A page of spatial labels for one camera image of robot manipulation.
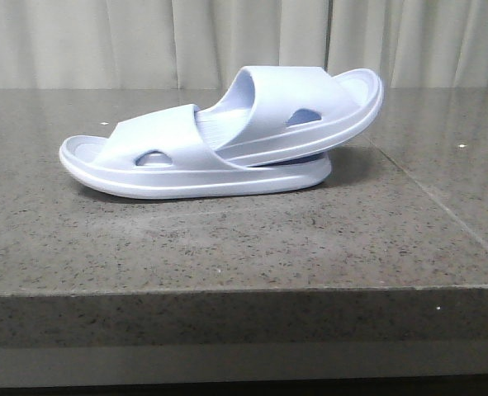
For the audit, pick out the beige pleated curtain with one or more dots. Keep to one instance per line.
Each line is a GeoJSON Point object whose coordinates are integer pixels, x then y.
{"type": "Point", "coordinates": [202, 44]}

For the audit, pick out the light blue slipper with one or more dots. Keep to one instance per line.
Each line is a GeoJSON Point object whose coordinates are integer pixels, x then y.
{"type": "Point", "coordinates": [161, 155]}
{"type": "Point", "coordinates": [273, 114]}

